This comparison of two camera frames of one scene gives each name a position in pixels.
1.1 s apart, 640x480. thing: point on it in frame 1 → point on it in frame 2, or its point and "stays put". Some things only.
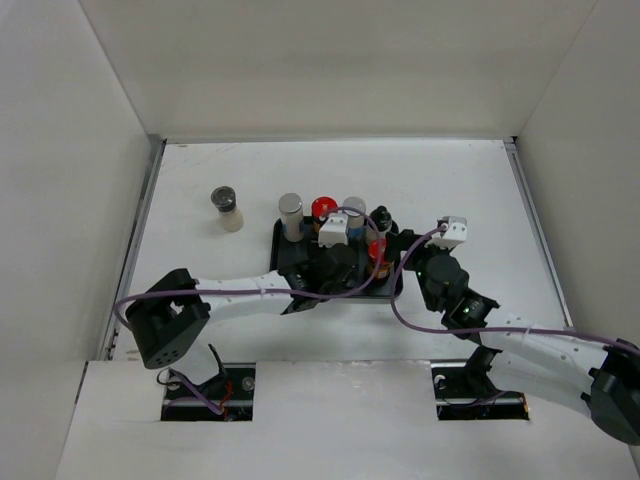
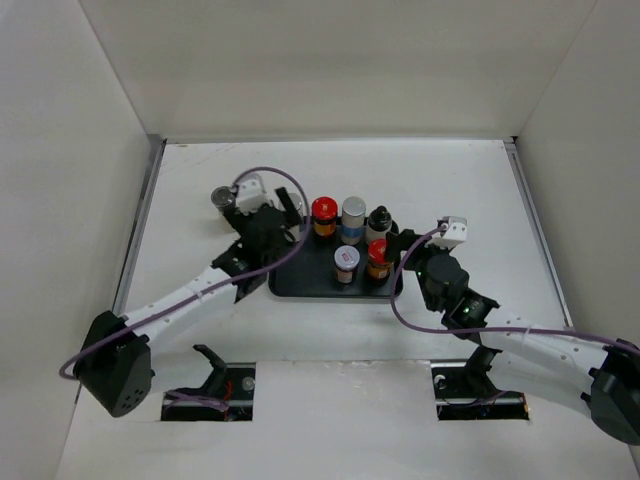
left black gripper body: x=315 y=254 → x=239 y=220
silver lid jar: x=355 y=219 stays put
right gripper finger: x=396 y=243 stays put
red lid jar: x=321 y=208 stays put
